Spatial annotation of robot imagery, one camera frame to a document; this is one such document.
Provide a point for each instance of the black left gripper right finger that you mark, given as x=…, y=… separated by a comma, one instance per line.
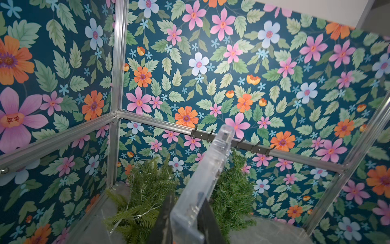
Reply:
x=208, y=225

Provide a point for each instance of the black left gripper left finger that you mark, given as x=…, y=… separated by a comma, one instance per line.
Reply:
x=162, y=232

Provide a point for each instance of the clear battery box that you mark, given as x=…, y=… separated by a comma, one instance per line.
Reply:
x=199, y=188

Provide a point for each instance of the light green fern christmas tree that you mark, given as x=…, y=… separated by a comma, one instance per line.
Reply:
x=143, y=198

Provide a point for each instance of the dark green tree back centre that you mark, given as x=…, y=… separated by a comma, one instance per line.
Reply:
x=232, y=198

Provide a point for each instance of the black hook rail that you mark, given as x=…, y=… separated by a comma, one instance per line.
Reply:
x=234, y=143

